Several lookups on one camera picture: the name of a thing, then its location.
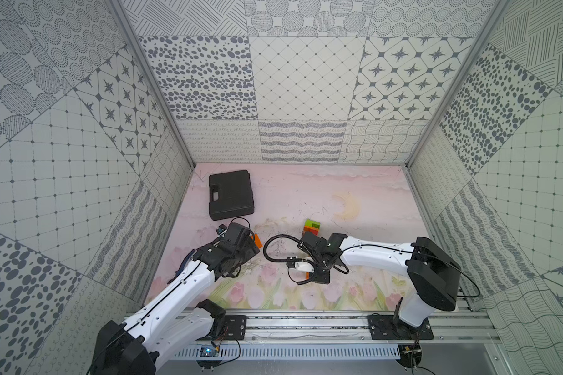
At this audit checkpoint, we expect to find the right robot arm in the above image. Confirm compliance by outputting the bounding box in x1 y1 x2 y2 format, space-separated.
300 233 461 329

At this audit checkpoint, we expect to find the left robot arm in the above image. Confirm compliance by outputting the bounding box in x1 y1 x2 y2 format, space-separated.
88 223 260 374

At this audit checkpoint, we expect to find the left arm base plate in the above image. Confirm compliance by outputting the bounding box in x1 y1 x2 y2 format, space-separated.
200 315 247 342

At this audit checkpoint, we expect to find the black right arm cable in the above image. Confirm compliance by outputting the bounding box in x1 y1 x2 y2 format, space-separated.
262 233 311 286

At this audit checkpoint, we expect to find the small orange lego brick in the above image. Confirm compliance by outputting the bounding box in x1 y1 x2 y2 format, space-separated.
253 234 263 249

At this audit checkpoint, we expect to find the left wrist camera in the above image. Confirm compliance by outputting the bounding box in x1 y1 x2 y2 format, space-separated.
217 224 228 235

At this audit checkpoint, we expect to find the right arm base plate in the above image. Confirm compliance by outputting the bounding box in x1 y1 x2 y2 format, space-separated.
367 313 434 342

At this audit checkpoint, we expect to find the black plastic case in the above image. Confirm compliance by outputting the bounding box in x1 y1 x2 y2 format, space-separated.
209 170 255 221

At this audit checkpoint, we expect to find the green long lego brick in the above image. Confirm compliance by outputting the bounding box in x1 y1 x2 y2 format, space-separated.
304 219 321 229

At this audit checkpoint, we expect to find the green circuit board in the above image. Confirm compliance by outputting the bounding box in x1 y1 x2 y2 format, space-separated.
197 345 221 361

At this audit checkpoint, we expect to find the aluminium front rail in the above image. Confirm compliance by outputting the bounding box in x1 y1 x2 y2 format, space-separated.
225 309 500 344

